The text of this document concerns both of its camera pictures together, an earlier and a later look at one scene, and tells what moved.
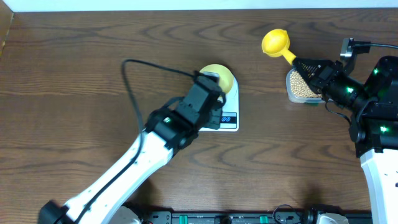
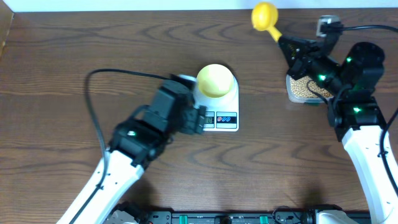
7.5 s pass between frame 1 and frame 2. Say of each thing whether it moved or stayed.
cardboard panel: stayed
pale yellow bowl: stayed
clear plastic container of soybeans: stayed
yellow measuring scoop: moved
